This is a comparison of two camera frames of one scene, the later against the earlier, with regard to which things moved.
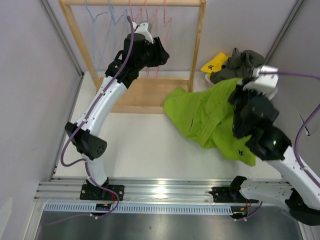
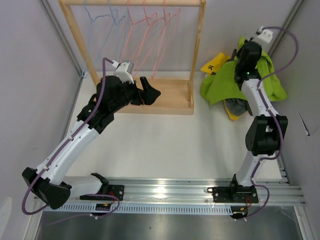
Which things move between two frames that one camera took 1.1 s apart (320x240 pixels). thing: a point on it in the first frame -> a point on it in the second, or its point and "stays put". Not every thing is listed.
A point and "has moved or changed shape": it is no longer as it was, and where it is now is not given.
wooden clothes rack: (144, 95) stays put
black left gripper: (160, 56) -> (149, 94)
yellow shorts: (215, 64) stays put
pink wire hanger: (153, 28) has moved or changed shape
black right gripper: (239, 90) -> (260, 49)
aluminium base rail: (58, 188) stays put
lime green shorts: (206, 116) -> (222, 83)
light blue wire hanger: (93, 20) -> (92, 22)
